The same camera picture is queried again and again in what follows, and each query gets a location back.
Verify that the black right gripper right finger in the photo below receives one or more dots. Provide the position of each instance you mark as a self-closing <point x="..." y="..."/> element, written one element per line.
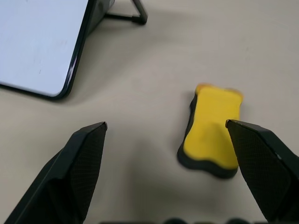
<point x="266" y="168"/>

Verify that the yellow and black eraser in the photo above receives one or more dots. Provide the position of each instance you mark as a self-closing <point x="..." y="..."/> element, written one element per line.
<point x="211" y="130"/>

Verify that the black whiteboard stand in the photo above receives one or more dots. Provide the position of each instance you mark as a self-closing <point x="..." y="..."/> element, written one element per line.
<point x="130" y="12"/>

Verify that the black-framed whiteboard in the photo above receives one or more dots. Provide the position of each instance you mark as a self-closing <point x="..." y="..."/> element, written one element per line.
<point x="35" y="44"/>

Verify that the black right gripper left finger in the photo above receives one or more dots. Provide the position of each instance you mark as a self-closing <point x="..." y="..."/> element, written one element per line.
<point x="70" y="172"/>

